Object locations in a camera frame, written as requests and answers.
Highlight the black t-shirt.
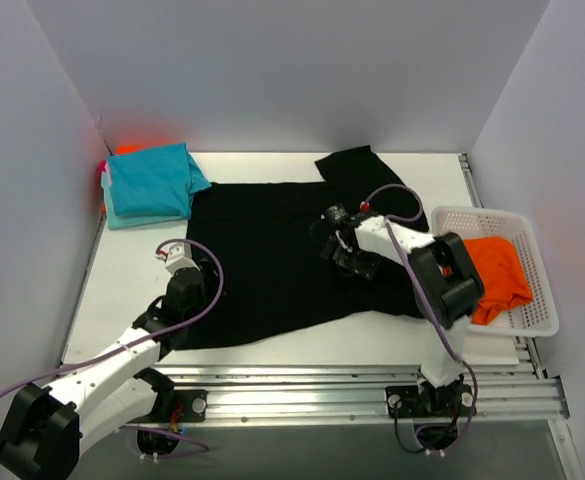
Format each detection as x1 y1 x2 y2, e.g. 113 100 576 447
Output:
184 146 429 349

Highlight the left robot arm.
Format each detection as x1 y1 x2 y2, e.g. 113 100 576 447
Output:
0 257 225 479

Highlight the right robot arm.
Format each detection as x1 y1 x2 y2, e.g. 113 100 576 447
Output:
321 204 485 413

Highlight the folded light teal t-shirt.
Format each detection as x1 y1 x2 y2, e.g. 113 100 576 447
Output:
103 201 183 230

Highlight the folded pink t-shirt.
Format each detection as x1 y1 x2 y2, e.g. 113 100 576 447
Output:
98 160 111 191

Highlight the folded orange t-shirt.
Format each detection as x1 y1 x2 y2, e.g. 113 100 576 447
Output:
115 145 142 155

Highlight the orange t-shirt in basket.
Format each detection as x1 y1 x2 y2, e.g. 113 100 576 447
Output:
464 236 534 326

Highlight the white plastic basket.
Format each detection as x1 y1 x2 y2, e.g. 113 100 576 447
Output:
430 206 559 338

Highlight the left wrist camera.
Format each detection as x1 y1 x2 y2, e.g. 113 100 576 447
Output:
155 242 196 275

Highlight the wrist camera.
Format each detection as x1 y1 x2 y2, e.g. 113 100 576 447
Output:
357 201 379 223
155 242 196 275

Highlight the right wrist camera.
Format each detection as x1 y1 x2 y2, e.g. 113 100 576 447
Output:
357 201 379 223

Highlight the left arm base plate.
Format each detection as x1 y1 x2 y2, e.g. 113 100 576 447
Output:
131 389 208 424

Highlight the aluminium rail frame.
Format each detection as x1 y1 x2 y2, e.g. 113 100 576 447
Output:
148 361 569 428

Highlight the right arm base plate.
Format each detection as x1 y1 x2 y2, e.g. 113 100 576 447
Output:
385 381 476 419

